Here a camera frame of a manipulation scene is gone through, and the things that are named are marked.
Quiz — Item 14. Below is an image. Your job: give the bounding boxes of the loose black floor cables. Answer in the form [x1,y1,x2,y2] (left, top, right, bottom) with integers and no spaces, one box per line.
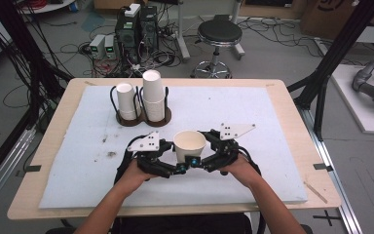
[239,17,320,58]

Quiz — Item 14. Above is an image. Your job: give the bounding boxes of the white box with cable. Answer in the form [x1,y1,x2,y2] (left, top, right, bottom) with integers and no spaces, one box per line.
[124,3,142,19]

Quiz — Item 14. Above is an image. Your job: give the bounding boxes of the aluminium rail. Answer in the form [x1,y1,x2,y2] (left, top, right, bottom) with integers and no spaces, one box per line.
[0,127,37,216]
[297,106,365,234]

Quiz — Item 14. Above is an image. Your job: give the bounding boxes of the person's left hand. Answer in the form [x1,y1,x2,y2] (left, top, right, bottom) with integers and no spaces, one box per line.
[120,158,159,196]

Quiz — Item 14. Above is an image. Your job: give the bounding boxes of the tangle of cables by computers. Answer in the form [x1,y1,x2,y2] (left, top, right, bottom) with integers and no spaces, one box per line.
[77,25,184,78]

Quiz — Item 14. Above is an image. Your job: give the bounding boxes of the white paper cup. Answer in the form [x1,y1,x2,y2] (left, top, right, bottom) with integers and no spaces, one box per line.
[172,130,207,164]

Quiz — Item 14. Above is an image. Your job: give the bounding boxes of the black tape strip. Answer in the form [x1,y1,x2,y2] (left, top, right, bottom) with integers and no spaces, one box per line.
[313,162,334,173]
[23,164,43,174]

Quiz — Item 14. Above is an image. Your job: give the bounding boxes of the grey stand leg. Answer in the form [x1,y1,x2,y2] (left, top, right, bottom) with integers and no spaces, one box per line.
[174,0,192,63]
[229,0,246,60]

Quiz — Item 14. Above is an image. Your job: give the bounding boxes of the black post with cable bundle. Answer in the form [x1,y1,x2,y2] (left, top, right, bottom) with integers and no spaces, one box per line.
[0,0,74,132]

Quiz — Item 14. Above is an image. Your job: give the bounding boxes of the tall white cup stack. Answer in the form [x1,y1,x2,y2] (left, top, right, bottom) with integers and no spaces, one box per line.
[141,69,166,123]

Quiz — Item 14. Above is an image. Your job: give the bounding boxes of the grey power supply unit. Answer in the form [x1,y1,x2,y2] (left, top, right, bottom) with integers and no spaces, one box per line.
[89,33,107,60]
[103,34,118,60]

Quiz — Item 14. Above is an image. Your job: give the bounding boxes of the black computer tower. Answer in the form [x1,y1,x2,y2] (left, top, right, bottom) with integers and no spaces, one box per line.
[114,11,143,65]
[139,5,160,54]

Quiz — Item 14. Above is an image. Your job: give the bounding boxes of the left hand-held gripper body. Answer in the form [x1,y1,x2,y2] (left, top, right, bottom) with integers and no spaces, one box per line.
[127,130,176,179]

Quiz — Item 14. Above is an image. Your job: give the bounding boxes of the short white cup stack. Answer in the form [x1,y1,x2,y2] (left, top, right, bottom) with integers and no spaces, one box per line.
[115,82,138,122]

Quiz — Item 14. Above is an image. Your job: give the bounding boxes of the person's right hand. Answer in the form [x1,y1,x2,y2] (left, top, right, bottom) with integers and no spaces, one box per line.
[220,154,261,190]

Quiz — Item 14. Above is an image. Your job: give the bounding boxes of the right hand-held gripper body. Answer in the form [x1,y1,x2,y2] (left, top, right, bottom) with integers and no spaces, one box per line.
[206,122,257,174]

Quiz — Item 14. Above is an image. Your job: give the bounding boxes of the black round stool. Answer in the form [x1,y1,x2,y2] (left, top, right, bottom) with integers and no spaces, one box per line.
[190,14,244,79]

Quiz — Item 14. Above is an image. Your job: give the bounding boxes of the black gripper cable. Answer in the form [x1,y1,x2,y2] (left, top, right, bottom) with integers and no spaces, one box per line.
[113,136,144,187]
[238,145,268,234]

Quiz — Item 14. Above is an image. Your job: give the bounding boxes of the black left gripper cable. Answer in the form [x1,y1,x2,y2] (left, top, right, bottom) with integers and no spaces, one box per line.
[113,136,144,187]

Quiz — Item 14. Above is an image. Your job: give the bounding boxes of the thin wooden stick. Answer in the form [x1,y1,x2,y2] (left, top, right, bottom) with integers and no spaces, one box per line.
[303,180,329,205]

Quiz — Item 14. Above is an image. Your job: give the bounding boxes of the dark wire double cup holder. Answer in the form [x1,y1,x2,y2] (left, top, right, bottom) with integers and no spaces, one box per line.
[109,85,172,128]

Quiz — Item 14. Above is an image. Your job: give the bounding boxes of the light wooden table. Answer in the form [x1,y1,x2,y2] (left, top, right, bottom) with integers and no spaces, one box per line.
[7,77,343,221]

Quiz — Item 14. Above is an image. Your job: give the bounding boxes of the white foam mat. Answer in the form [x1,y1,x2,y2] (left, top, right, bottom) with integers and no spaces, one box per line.
[38,85,309,210]

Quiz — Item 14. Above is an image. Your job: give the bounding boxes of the brown cardboard box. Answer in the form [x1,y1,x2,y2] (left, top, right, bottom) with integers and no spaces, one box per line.
[299,0,374,41]

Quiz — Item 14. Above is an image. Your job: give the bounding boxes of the black metal frame post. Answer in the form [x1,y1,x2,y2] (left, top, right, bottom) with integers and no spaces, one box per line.
[286,0,374,141]

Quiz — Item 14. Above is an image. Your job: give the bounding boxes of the white floor platform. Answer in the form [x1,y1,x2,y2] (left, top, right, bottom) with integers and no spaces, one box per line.
[330,63,374,137]

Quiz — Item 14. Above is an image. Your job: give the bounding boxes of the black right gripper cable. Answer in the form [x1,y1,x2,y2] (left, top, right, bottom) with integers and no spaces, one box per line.
[238,145,268,234]

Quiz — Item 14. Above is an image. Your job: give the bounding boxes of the person's dark clothing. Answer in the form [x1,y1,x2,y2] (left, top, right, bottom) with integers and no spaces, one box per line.
[111,213,253,234]

